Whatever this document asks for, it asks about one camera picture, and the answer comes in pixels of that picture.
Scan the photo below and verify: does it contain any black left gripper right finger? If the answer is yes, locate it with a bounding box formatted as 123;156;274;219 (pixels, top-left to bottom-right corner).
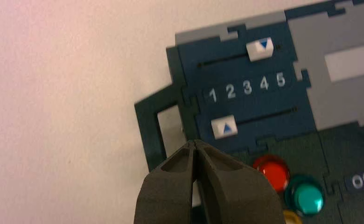
195;140;286;224

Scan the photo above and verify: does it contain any white slider knob up arrow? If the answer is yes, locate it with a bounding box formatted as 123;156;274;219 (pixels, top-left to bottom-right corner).
210;115;238;140

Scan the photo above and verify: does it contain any yellow round push button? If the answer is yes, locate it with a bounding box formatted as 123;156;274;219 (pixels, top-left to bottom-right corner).
282;210;303;224

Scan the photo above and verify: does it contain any blue and grey control box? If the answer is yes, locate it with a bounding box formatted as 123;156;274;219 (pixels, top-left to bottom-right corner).
134;0;364;224

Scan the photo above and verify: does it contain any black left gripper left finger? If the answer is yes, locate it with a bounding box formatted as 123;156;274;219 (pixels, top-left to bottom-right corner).
133;140;196;224

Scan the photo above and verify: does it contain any red round push button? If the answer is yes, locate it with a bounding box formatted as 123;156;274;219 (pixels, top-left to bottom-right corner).
252;154;291;194

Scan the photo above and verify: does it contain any white slider knob down arrow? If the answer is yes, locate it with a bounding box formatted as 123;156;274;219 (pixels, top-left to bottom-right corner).
246;37;274;62

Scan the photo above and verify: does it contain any green round push button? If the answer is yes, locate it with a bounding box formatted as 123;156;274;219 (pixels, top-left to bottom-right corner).
284;175;325;217

